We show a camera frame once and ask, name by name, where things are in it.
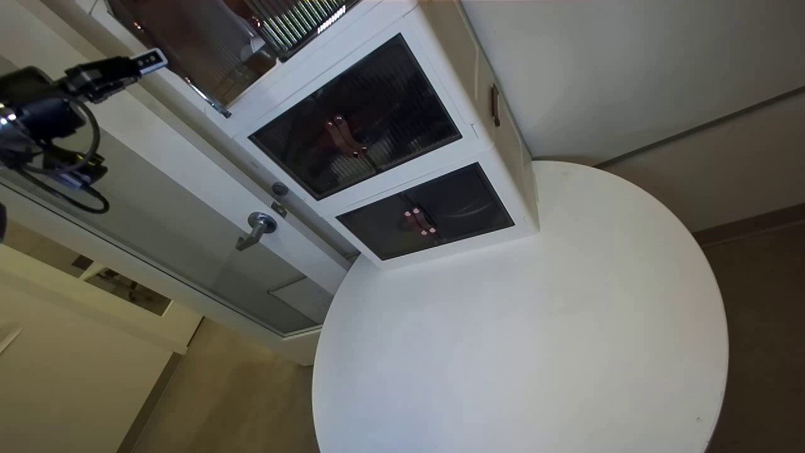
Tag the white three-tier storage cabinet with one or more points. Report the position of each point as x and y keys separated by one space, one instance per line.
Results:
x=302 y=74

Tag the small dark wall plaque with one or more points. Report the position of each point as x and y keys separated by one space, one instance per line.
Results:
x=82 y=265

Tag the large dark wall plaque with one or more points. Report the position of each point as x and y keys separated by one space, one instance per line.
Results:
x=126 y=289

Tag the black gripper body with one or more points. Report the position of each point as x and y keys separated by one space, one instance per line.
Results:
x=42 y=103

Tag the round door lock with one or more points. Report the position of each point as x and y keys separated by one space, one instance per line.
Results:
x=281 y=189

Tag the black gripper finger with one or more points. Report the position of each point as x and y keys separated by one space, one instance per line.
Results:
x=116 y=70

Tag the white room door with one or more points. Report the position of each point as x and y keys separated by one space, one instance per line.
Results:
x=209 y=184

